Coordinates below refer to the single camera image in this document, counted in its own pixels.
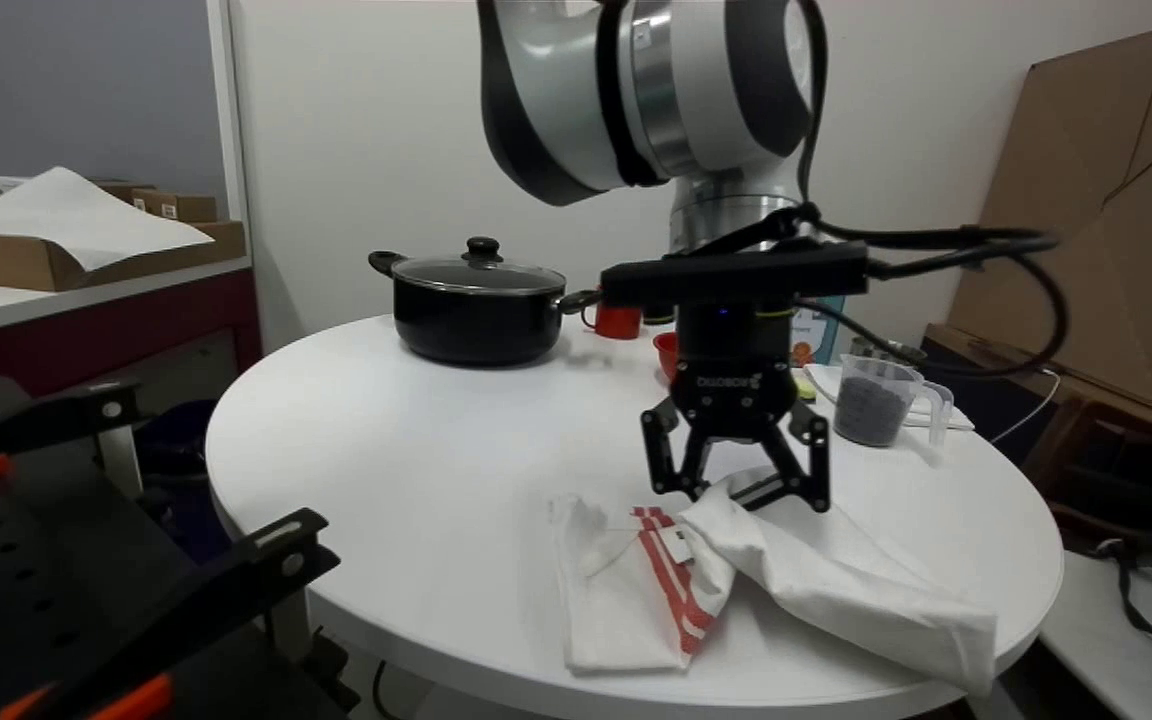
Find red bowl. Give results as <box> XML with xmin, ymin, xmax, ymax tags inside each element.
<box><xmin>653</xmin><ymin>331</ymin><xmax>682</xmax><ymax>386</ymax></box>

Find black and orange metal stand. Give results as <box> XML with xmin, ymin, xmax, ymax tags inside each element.
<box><xmin>0</xmin><ymin>381</ymin><xmax>355</xmax><ymax>720</ymax></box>

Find clear measuring cup dark contents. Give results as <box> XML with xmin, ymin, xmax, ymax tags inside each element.
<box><xmin>832</xmin><ymin>358</ymin><xmax>954</xmax><ymax>447</ymax></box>

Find black cooking pot with lid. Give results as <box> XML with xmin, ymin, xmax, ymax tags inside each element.
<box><xmin>367</xmin><ymin>237</ymin><xmax>592</xmax><ymax>370</ymax></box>

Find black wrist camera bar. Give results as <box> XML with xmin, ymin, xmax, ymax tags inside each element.
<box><xmin>595</xmin><ymin>249</ymin><xmax>869</xmax><ymax>309</ymax></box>

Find large brown cardboard box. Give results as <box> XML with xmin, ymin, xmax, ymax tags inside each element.
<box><xmin>982</xmin><ymin>32</ymin><xmax>1152</xmax><ymax>409</ymax></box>

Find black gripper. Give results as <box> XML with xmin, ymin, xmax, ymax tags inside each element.
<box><xmin>641</xmin><ymin>306</ymin><xmax>832</xmax><ymax>514</ymax></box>

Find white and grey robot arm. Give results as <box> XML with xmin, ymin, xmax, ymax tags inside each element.
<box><xmin>478</xmin><ymin>0</ymin><xmax>841</xmax><ymax>514</ymax></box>

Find white and red towel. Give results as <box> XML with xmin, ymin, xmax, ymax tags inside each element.
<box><xmin>548</xmin><ymin>489</ymin><xmax>1000</xmax><ymax>697</ymax></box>

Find yellow and green sponge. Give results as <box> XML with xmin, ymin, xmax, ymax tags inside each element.
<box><xmin>791</xmin><ymin>372</ymin><xmax>819</xmax><ymax>406</ymax></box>

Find blue and white carton box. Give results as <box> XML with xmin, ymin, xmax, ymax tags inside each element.
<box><xmin>788</xmin><ymin>296</ymin><xmax>843</xmax><ymax>365</ymax></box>

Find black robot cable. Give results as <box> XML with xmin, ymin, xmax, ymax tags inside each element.
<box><xmin>682</xmin><ymin>0</ymin><xmax>1074</xmax><ymax>394</ymax></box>

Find flat cardboard box with paper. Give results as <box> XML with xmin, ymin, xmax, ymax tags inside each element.
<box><xmin>0</xmin><ymin>169</ymin><xmax>246</xmax><ymax>293</ymax></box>

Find red mug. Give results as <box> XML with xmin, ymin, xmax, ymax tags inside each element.
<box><xmin>592</xmin><ymin>306</ymin><xmax>641</xmax><ymax>339</ymax></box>

